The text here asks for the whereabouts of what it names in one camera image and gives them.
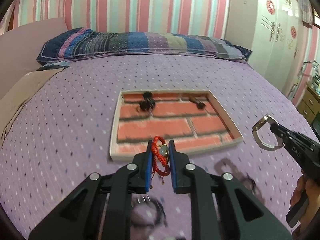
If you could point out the brick-pattern jewelry tray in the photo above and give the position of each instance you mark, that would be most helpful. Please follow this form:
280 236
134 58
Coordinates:
175 118

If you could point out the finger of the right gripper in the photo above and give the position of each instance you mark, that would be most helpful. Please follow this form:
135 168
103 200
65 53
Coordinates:
282 132

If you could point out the red knotted cord charm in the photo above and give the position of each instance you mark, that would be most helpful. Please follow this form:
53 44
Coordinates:
160 158

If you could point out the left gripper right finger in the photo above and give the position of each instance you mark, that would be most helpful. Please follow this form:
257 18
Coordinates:
221 207

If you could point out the tan folded blanket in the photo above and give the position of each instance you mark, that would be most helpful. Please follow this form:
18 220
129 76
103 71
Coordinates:
21 92

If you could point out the pink headboard cushion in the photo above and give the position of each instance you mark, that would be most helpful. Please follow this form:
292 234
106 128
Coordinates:
21 46

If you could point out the white wardrobe with decals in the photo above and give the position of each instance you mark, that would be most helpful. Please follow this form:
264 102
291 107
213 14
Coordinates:
277 41

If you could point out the patchwork striped pillow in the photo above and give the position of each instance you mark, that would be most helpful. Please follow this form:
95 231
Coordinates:
83 43

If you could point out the black hair claw clip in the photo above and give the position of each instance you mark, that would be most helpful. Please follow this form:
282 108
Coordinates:
147 104

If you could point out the wooden nightstand drawers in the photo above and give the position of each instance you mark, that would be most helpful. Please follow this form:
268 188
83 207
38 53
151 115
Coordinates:
309 105

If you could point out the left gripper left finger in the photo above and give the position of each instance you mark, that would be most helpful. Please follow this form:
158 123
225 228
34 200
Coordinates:
100 206

